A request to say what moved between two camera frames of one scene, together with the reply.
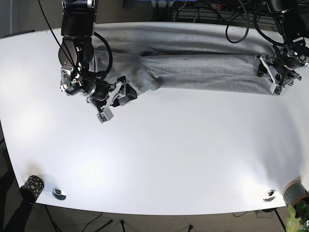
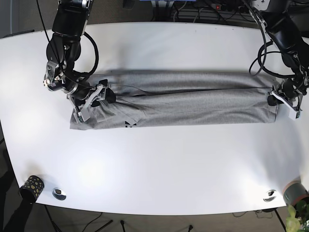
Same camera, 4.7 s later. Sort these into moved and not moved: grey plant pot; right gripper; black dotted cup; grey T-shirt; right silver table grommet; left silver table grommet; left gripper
Moved: left gripper; right gripper; grey T-shirt
Not moved: grey plant pot; left silver table grommet; right silver table grommet; black dotted cup
